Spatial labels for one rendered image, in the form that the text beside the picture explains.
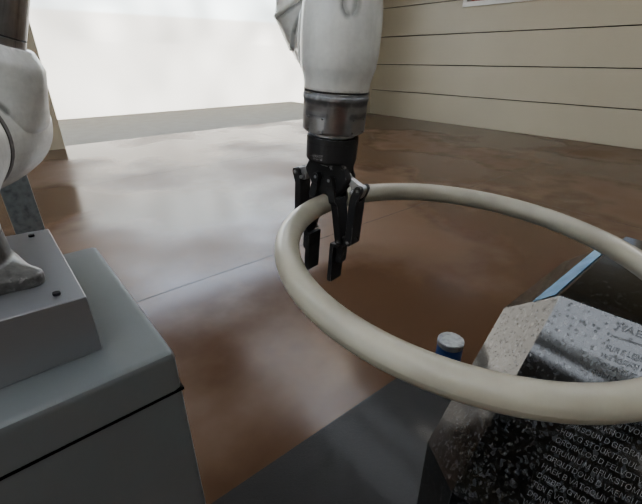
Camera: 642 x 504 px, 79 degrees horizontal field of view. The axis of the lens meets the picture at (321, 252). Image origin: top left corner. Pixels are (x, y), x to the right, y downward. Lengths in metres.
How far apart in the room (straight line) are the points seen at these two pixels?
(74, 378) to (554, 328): 0.63
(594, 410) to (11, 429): 0.52
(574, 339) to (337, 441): 0.91
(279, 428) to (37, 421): 1.03
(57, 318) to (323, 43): 0.44
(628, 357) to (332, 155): 0.48
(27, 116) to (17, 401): 0.39
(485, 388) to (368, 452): 1.08
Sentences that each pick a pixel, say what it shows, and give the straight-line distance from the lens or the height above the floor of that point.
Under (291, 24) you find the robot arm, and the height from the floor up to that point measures 1.17.
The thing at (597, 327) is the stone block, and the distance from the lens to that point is 0.68.
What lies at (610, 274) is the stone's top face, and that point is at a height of 0.80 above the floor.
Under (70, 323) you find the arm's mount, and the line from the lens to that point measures 0.54.
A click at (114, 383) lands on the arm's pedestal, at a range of 0.52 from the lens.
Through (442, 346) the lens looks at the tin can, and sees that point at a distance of 1.61.
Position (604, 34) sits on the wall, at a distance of 7.16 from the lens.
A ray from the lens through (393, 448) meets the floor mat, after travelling 1.41.
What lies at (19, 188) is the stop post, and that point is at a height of 0.76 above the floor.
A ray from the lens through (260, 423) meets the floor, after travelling 1.48.
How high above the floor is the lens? 1.12
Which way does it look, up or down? 26 degrees down
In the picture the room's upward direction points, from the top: straight up
